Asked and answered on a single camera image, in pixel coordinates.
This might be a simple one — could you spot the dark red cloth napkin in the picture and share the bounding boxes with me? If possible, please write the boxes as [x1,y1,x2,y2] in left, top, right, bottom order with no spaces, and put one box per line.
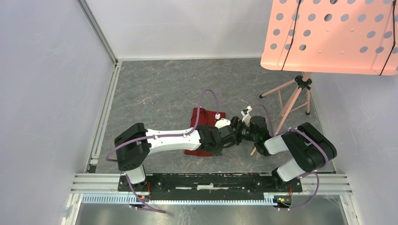
[184,108,217,157]

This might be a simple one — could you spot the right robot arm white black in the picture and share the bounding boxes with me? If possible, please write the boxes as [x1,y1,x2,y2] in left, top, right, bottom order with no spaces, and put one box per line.
[231,116,337,191]

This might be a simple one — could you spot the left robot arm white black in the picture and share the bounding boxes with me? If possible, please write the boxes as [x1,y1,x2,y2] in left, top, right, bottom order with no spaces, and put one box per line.
[114,123,237,191]

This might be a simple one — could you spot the pink tripod stand legs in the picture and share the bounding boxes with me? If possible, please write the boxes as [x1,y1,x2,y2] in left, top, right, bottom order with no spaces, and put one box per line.
[259,72,313,135]

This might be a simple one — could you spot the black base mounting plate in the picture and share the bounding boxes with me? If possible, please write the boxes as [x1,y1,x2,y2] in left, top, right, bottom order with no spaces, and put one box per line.
[133,172,303,201]

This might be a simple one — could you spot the pink perforated stand tray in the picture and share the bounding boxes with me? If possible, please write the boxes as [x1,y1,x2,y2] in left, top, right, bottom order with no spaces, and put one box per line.
[260,0,398,76]

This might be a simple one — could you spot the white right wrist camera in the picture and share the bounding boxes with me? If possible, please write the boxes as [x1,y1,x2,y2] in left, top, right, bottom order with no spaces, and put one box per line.
[240,105,253,126]

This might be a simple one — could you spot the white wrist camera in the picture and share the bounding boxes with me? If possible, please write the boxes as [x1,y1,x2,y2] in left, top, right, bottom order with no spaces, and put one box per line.
[214,113,231,128]
[240,105,253,126]

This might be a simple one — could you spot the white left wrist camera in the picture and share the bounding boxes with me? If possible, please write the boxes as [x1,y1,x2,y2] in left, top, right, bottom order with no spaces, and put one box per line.
[214,113,231,128]

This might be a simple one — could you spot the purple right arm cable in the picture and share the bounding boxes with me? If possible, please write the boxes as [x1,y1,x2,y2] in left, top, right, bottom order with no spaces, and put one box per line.
[250,104,329,212]

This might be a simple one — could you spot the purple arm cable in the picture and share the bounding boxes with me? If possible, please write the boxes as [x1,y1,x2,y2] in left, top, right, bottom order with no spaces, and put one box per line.
[105,89,222,214]
[250,104,329,212]

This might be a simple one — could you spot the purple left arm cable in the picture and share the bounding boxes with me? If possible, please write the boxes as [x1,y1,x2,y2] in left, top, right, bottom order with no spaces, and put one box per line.
[105,89,222,214]

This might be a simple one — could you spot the white slotted cable duct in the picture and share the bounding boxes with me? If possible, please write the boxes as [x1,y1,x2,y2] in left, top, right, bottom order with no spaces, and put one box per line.
[81,194,277,206]

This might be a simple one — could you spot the aluminium frame rail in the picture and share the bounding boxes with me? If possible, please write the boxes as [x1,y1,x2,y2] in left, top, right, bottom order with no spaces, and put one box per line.
[77,0,118,65]

